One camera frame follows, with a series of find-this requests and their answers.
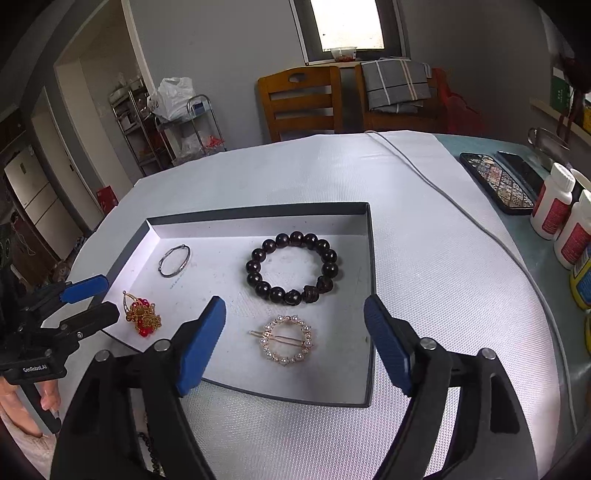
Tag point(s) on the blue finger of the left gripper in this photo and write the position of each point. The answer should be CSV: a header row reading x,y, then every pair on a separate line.
x,y
90,287
90,321

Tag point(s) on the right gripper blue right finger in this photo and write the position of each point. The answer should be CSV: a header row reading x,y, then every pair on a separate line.
x,y
391,343

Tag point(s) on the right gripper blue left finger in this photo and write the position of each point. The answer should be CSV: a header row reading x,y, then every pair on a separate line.
x,y
195,342

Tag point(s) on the round pearl hair clip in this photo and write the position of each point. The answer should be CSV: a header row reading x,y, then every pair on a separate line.
x,y
285,340

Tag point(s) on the thin silver bangle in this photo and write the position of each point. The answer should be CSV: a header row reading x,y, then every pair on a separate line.
x,y
174,261

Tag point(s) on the dark grey jewelry box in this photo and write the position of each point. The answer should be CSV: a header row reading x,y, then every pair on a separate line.
x,y
340,370

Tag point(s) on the patterned phone case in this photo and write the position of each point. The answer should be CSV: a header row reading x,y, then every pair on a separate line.
x,y
505,191

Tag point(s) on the yellow cap blue bottle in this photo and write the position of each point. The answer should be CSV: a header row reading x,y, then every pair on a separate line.
x,y
580,283

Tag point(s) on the tall storage shelf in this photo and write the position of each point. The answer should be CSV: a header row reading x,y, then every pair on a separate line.
x,y
129,107

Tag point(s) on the white pill bottle red label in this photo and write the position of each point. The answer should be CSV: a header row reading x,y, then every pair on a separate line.
x,y
554,202

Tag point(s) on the black phone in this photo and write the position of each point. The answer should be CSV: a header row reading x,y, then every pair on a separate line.
x,y
526,174

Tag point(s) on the white plastic bag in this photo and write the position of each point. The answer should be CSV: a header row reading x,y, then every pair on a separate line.
x,y
169,101

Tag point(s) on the red cloth on chair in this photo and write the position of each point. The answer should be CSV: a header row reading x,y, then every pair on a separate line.
x,y
461,119

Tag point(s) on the grey plaid folded cloth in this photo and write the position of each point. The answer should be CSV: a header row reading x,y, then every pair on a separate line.
x,y
396,82

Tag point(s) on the small bowl on sill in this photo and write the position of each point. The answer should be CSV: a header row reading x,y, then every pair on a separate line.
x,y
344,54

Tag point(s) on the metal wire rack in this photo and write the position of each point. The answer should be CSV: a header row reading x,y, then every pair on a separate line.
x,y
194,135

